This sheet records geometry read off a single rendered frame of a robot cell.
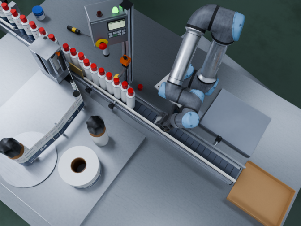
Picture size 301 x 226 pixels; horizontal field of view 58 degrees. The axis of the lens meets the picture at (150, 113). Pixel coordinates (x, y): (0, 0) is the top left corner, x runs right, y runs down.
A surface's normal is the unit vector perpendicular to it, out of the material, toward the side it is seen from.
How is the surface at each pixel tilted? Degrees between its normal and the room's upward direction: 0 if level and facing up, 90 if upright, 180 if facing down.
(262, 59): 0
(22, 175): 0
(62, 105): 0
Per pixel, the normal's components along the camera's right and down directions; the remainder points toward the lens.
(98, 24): 0.34, 0.88
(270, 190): 0.06, -0.37
